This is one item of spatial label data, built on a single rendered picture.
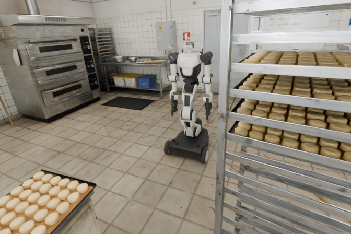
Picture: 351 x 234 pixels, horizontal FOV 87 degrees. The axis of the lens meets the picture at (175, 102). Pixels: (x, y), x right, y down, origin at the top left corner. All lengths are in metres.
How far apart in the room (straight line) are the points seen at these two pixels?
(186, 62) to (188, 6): 2.93
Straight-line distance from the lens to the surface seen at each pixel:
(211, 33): 4.89
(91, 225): 1.25
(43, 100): 4.45
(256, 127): 0.83
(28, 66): 4.30
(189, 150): 2.49
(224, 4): 0.64
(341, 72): 0.65
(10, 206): 1.22
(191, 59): 2.23
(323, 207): 0.87
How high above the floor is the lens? 1.63
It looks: 21 degrees down
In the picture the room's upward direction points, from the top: 3 degrees counter-clockwise
